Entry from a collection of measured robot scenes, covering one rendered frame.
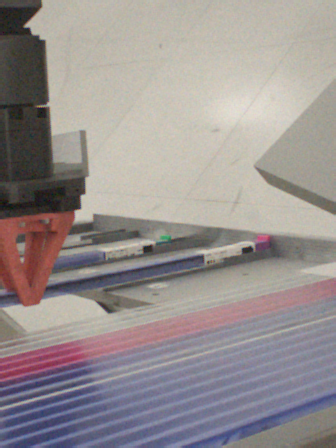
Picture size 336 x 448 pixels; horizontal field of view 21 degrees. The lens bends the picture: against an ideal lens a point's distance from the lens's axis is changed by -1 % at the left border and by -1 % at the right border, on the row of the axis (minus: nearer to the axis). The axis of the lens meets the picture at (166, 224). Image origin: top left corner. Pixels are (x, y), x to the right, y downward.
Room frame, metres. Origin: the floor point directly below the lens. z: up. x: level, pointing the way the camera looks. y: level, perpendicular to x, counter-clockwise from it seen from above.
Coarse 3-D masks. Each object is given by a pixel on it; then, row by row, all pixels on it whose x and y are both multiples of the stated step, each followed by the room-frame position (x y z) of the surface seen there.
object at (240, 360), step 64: (128, 320) 0.51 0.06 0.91; (192, 320) 0.48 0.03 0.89; (256, 320) 0.46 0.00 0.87; (320, 320) 0.44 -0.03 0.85; (0, 384) 0.41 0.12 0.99; (64, 384) 0.40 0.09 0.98; (128, 384) 0.38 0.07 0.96; (192, 384) 0.36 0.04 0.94; (256, 384) 0.35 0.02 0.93; (320, 384) 0.33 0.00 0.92
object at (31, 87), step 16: (0, 32) 0.69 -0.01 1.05; (16, 32) 0.69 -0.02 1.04; (0, 48) 0.67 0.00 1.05; (16, 48) 0.66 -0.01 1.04; (32, 48) 0.67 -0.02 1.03; (0, 64) 0.66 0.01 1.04; (16, 64) 0.66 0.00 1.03; (32, 64) 0.66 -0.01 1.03; (0, 80) 0.66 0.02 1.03; (16, 80) 0.66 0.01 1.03; (32, 80) 0.66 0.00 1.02; (0, 96) 0.66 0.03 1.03; (16, 96) 0.65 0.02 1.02; (32, 96) 0.66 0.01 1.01; (48, 96) 0.67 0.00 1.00; (16, 112) 0.66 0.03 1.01
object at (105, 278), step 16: (256, 240) 0.72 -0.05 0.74; (176, 256) 0.69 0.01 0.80; (192, 256) 0.68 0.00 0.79; (96, 272) 0.67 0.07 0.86; (112, 272) 0.66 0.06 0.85; (128, 272) 0.66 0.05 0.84; (144, 272) 0.67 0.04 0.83; (160, 272) 0.67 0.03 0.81; (48, 288) 0.64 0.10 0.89; (64, 288) 0.65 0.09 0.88; (80, 288) 0.65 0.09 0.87; (96, 288) 0.65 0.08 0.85; (0, 304) 0.63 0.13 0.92; (16, 304) 0.63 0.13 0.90
